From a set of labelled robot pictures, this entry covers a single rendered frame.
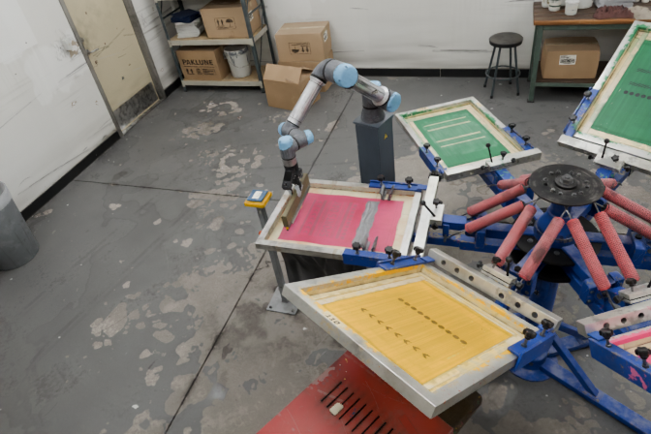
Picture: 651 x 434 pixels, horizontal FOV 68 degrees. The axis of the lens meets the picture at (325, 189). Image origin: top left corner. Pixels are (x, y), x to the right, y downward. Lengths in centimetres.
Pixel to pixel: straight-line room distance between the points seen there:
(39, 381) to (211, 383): 120
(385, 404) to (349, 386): 14
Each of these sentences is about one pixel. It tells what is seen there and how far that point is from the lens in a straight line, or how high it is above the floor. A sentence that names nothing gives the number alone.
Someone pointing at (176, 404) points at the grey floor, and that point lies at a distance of 336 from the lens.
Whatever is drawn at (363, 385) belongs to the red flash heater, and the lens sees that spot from 185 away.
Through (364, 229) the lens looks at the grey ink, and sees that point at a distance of 258.
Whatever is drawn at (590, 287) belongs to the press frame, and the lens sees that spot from 230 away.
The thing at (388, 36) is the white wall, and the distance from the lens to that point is 621.
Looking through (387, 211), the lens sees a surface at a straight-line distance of 268.
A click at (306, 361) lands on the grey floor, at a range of 327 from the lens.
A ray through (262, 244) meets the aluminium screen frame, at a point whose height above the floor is 99.
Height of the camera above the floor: 269
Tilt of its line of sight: 37 degrees down
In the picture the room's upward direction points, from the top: 9 degrees counter-clockwise
